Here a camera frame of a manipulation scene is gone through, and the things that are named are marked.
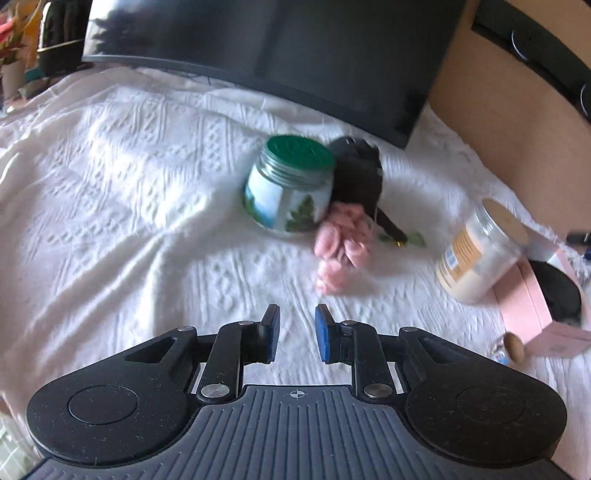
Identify wooden headboard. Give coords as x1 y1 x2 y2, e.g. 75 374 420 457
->
425 0 591 241

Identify black computer monitor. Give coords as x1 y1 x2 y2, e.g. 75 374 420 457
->
82 0 458 150

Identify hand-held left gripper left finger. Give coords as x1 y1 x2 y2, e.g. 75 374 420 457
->
124 303 281 404

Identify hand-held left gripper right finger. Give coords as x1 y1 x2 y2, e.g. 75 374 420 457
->
314 303 468 401

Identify potted red flowers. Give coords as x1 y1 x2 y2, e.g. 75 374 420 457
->
0 0 42 100

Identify dark object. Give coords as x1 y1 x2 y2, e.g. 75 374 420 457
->
37 0 90 75

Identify white jar with flower label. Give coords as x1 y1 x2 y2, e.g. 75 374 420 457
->
435 198 529 305

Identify black pouch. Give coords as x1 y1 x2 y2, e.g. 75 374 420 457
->
329 136 409 248

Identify pink cardboard box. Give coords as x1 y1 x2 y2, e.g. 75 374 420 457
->
492 244 591 357

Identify green-lidded glass jar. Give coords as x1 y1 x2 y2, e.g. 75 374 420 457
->
243 135 335 237

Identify white woven blanket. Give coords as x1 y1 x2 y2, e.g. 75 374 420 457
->
0 67 591 467

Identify black eye mask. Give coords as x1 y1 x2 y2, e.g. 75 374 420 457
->
527 260 583 322

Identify pink scrunchie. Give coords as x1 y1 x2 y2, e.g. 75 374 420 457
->
314 202 374 296

